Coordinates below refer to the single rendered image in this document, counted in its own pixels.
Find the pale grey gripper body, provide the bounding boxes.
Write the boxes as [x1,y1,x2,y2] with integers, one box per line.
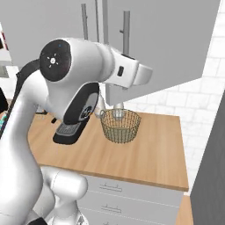
[133,62,154,87]

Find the grey cabinet door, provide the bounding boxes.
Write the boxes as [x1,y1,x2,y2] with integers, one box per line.
[102,0,221,107]
[0,0,99,63]

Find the small glass jar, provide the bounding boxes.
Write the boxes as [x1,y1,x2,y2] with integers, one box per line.
[112,102,127,121]

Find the silver rounded vessel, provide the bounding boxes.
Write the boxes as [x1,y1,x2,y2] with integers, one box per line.
[96,91,107,119]

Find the black coffee machine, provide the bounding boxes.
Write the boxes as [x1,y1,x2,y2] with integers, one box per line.
[52,120,90,146]

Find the grey drawer front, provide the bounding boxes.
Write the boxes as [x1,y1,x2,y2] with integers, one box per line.
[76,191,180,225]
[83,175,185,207]

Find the dark grey tall unit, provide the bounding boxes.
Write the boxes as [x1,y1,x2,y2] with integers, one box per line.
[189,91,225,225]

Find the white appliance with red mark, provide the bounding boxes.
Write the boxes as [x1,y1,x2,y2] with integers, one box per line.
[0,22,13,79]

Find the black rounded object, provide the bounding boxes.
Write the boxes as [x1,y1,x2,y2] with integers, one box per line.
[0,87,10,114]

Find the grey bar door handle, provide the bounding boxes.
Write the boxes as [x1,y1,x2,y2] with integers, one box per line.
[81,3,90,41]
[119,11,131,56]

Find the wire basket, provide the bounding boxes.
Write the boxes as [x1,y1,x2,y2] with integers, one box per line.
[99,108,142,145]

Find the grey drawer handle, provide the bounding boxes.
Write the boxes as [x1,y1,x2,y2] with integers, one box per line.
[100,204,123,214]
[98,182,123,193]

